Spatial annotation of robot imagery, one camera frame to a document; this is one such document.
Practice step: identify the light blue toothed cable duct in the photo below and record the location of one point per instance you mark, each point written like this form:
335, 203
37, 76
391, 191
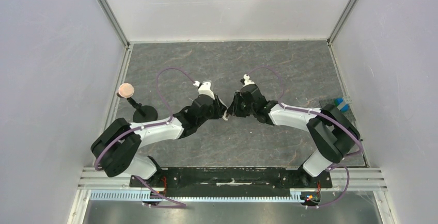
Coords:
147, 196

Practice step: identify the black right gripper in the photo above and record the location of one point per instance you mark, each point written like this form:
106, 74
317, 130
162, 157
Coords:
236, 103

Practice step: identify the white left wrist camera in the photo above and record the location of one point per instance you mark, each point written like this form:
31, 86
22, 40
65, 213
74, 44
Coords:
204, 88

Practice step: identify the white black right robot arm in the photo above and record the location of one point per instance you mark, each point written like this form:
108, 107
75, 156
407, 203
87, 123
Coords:
332, 132

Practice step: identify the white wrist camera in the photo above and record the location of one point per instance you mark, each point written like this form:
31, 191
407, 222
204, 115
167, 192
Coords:
204, 88
246, 80

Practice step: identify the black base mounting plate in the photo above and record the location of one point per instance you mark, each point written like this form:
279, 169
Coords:
234, 181

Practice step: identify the red and white remote control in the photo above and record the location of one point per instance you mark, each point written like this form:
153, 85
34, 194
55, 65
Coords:
226, 115

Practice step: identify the black stand with pink knob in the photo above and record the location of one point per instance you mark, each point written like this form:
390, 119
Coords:
142, 113

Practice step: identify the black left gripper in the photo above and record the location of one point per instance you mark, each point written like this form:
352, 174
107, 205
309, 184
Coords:
219, 107

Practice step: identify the grey lego baseplate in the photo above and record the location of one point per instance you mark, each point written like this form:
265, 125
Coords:
349, 114

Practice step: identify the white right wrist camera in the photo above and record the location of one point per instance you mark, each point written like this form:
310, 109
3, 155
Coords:
246, 80

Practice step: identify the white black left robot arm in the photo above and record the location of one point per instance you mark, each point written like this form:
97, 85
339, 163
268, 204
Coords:
116, 149

